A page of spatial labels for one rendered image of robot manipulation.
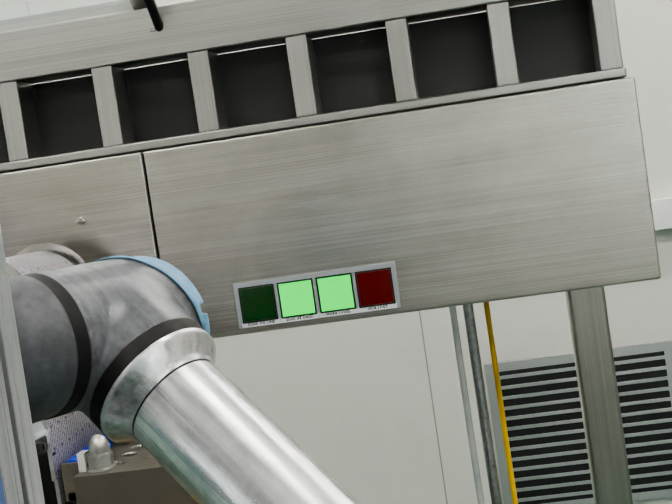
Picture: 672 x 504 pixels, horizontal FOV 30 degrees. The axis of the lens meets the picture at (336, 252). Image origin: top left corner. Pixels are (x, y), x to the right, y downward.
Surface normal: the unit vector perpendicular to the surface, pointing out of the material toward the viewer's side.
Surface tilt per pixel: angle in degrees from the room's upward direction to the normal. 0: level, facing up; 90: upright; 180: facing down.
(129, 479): 90
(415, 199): 90
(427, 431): 90
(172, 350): 87
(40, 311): 60
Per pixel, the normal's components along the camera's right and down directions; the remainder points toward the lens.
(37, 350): 0.45, -0.11
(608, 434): -0.11, 0.07
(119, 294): 0.41, -0.66
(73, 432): 0.98, -0.14
